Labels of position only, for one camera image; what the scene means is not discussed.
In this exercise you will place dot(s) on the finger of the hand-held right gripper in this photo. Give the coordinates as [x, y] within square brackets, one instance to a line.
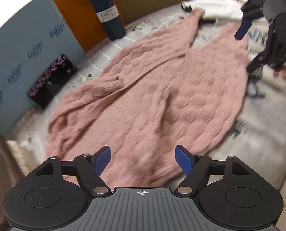
[257, 61]
[243, 30]

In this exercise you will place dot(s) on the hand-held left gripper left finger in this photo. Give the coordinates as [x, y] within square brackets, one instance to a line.
[102, 160]

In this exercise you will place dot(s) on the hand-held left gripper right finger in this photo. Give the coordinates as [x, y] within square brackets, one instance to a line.
[182, 160]

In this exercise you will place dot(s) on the pink knit sweater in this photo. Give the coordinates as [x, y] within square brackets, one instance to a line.
[147, 96]

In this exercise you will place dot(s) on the person's right hand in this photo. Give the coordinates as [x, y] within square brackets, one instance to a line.
[282, 71]

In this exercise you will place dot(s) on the black eyeglasses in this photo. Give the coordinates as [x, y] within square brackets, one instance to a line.
[255, 89]

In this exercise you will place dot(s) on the white garment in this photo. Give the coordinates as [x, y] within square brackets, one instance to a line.
[217, 8]

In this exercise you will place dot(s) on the cream fluffy blanket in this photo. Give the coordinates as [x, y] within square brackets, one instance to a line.
[22, 139]

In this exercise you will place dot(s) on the black phone with lit screen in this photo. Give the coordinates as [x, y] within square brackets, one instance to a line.
[52, 80]

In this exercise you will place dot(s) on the brown satin cloth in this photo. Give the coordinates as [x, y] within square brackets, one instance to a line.
[2, 185]

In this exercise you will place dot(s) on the grey-blue printed box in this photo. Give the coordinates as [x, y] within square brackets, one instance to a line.
[25, 53]

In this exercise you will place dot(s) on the dark blue vacuum bottle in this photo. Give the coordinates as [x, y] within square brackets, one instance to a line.
[109, 9]

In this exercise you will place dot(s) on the orange cardboard box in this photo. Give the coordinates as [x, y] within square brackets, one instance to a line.
[73, 12]

